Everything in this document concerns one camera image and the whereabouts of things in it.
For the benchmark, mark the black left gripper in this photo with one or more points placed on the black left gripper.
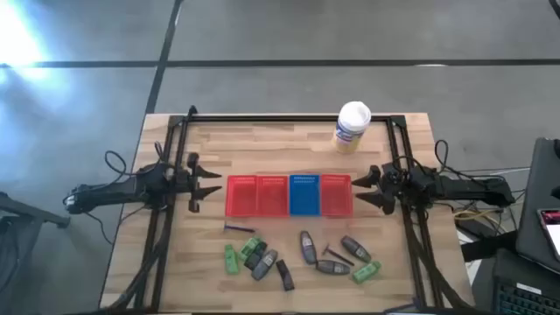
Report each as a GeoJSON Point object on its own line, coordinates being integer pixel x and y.
{"type": "Point", "coordinates": [181, 181]}

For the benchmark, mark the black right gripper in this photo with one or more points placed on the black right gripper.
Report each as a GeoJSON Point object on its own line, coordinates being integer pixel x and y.
{"type": "Point", "coordinates": [396, 184]}

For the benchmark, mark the blue-purple disposable razor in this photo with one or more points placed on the blue-purple disposable razor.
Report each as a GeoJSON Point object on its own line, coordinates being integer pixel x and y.
{"type": "Point", "coordinates": [238, 228]}

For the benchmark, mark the dark disposable razor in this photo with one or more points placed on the dark disposable razor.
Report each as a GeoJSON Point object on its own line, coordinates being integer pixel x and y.
{"type": "Point", "coordinates": [339, 256]}

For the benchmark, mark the green travel bottle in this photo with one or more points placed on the green travel bottle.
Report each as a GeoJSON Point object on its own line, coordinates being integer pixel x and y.
{"type": "Point", "coordinates": [366, 272]}
{"type": "Point", "coordinates": [249, 248]}
{"type": "Point", "coordinates": [231, 260]}

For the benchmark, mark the dark blue small bottle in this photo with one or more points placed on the dark blue small bottle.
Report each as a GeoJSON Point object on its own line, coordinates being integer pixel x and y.
{"type": "Point", "coordinates": [256, 258]}

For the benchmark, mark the dark blue tube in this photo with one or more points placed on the dark blue tube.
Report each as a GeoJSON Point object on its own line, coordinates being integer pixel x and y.
{"type": "Point", "coordinates": [285, 275]}

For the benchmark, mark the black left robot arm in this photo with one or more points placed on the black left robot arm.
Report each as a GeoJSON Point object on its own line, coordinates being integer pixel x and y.
{"type": "Point", "coordinates": [109, 192]}

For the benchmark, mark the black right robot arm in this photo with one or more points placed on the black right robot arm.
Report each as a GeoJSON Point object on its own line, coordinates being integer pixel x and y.
{"type": "Point", "coordinates": [472, 190]}

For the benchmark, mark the red plastic basket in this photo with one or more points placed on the red plastic basket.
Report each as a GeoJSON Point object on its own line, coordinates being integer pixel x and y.
{"type": "Point", "coordinates": [272, 197]}
{"type": "Point", "coordinates": [337, 197]}
{"type": "Point", "coordinates": [240, 197]}

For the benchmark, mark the Lysol wipes canister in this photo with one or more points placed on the Lysol wipes canister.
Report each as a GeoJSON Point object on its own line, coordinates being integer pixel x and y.
{"type": "Point", "coordinates": [350, 131]}

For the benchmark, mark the blue plastic basket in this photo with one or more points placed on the blue plastic basket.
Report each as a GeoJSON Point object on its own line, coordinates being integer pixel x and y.
{"type": "Point", "coordinates": [305, 195]}

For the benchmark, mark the black power brick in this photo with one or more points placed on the black power brick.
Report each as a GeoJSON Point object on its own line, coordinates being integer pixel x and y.
{"type": "Point", "coordinates": [474, 227]}

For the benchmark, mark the phone with lit screen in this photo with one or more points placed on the phone with lit screen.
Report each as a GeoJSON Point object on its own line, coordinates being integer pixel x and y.
{"type": "Point", "coordinates": [552, 232]}

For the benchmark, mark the black aluminium table frame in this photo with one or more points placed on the black aluminium table frame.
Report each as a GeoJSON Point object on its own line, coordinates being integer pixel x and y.
{"type": "Point", "coordinates": [284, 118]}

